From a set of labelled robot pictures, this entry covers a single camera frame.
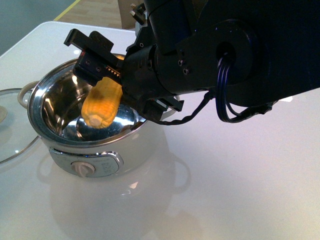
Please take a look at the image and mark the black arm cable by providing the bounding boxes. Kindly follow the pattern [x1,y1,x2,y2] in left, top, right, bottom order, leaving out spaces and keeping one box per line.
[157,56,273,126]

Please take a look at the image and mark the yellow corn cob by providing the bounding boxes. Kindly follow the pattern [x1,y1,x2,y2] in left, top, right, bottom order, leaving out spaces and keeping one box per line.
[81,76,123,129]

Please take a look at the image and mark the beige chair left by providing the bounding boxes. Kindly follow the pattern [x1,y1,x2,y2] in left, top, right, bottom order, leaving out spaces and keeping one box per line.
[117,0,143,30]

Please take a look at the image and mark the white electric cooking pot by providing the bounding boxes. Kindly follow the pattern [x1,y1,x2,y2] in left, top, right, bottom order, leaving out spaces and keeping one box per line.
[17,59,163,178]

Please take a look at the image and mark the glass pot lid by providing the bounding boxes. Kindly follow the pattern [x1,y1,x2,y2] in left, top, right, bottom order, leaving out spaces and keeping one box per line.
[0,88,38,164]

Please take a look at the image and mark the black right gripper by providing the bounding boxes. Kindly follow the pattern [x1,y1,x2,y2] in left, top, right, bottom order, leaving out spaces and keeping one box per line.
[64,27,190,123]

